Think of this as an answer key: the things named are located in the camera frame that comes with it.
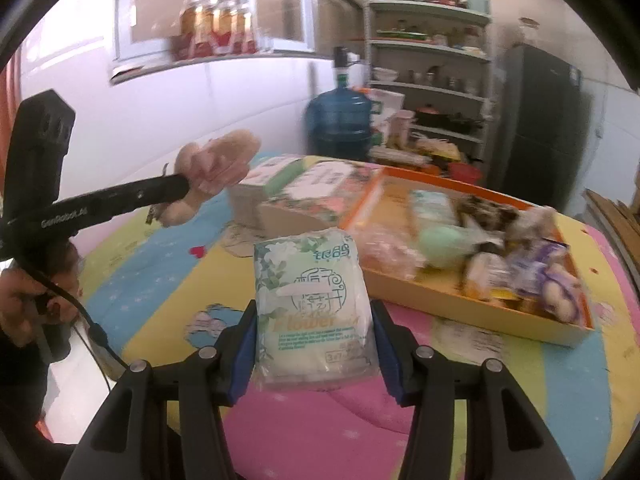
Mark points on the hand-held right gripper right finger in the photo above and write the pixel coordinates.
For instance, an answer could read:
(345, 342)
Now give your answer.
(392, 360)

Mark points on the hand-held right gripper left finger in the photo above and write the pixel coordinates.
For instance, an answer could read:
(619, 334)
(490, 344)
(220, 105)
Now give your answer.
(242, 355)

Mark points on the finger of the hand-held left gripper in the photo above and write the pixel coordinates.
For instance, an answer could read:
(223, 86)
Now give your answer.
(155, 192)

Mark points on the pink plush toy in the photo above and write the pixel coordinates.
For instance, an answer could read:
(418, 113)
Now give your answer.
(220, 165)

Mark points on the orange cardboard tray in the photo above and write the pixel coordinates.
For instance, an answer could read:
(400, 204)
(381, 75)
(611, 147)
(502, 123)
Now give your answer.
(450, 305)

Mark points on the green floral tissue pack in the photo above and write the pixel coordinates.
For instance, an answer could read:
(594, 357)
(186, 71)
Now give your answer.
(315, 310)

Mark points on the beige round sponge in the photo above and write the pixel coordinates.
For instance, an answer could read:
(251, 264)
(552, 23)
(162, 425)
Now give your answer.
(485, 275)

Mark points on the green egg-shaped sponge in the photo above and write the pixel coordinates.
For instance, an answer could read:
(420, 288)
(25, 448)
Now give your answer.
(445, 245)

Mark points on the pale green packet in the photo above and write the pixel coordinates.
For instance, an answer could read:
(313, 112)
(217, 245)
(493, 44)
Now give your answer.
(432, 207)

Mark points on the leopard print cloth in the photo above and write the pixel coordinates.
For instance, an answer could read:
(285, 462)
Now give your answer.
(487, 215)

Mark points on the plush bear with purple bow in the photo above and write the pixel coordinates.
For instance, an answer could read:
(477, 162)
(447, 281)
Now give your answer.
(565, 290)

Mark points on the beige plush bear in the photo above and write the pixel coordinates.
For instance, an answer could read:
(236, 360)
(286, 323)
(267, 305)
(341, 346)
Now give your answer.
(535, 222)

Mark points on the person's left forearm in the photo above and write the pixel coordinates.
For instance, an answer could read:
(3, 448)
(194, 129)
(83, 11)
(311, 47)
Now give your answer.
(20, 390)

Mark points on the person's left hand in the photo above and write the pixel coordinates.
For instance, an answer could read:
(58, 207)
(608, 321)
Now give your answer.
(20, 305)

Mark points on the green white tissue box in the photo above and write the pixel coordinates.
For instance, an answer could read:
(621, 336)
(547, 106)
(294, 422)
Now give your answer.
(255, 190)

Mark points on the colourful printed blanket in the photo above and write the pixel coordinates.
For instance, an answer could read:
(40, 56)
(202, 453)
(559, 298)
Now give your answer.
(550, 385)

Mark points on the floral tissue box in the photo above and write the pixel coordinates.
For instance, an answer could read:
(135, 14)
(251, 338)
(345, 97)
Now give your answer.
(320, 200)

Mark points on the blue water jug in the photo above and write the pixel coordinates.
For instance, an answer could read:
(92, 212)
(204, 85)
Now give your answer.
(340, 125)

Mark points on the red basin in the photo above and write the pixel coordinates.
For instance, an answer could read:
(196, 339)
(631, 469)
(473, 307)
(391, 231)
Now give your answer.
(465, 174)

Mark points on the plastic bag of yellow food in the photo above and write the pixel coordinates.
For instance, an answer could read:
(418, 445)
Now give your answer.
(440, 150)

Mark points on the black water pump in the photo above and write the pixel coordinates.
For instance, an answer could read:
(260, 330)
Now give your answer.
(342, 67)

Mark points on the black wok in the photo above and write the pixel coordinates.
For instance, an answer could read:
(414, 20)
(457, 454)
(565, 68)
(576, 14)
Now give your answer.
(432, 117)

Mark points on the white carton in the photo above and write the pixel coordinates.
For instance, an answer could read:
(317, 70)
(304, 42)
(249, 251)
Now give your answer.
(387, 107)

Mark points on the dark grey refrigerator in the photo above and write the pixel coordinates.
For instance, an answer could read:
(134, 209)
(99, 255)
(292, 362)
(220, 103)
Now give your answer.
(535, 125)

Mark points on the white metal shelf rack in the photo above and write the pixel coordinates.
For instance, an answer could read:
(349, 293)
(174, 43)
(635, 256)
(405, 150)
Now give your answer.
(430, 60)

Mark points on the glass jar with brown lid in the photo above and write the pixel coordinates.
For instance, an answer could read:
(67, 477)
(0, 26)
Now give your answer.
(528, 31)

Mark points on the teal canister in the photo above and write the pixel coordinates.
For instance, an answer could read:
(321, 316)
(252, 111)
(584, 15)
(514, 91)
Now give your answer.
(478, 2)

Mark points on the brown wooden door frame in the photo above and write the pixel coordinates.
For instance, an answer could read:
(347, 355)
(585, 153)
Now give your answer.
(7, 120)

